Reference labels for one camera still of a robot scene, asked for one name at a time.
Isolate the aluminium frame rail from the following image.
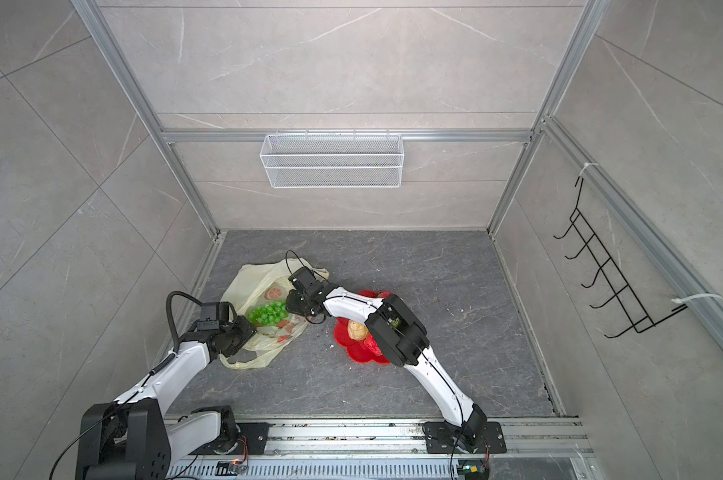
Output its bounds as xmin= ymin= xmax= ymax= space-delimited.
xmin=72 ymin=0 xmax=221 ymax=239

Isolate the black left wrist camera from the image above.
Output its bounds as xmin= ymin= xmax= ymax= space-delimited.
xmin=197 ymin=301 xmax=232 ymax=331

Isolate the green fake grape bunch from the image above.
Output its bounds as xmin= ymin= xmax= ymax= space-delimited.
xmin=247 ymin=300 xmax=290 ymax=327

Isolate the black wire hook rack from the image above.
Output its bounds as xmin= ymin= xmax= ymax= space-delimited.
xmin=553 ymin=177 xmax=689 ymax=339

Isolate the red fake strawberry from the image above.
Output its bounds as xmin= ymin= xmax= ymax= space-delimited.
xmin=363 ymin=334 xmax=383 ymax=357

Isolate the white wire mesh basket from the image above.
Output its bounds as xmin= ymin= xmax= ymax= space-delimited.
xmin=260 ymin=133 xmax=405 ymax=189

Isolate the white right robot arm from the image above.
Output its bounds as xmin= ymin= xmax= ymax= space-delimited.
xmin=287 ymin=268 xmax=487 ymax=453

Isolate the sliced fake citrus half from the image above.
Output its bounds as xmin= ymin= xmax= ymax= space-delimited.
xmin=264 ymin=287 xmax=284 ymax=301

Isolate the beige fake fruit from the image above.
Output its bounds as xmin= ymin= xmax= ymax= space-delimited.
xmin=347 ymin=320 xmax=371 ymax=343

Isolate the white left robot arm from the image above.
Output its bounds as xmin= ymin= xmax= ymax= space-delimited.
xmin=75 ymin=316 xmax=256 ymax=479

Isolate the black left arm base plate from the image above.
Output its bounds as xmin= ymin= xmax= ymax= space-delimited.
xmin=205 ymin=422 xmax=271 ymax=456

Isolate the cream plastic bag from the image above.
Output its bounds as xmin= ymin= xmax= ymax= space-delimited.
xmin=220 ymin=258 xmax=309 ymax=370

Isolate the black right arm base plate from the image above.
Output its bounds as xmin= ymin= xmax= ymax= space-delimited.
xmin=423 ymin=421 xmax=507 ymax=455

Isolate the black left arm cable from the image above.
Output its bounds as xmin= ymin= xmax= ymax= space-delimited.
xmin=164 ymin=290 xmax=204 ymax=355

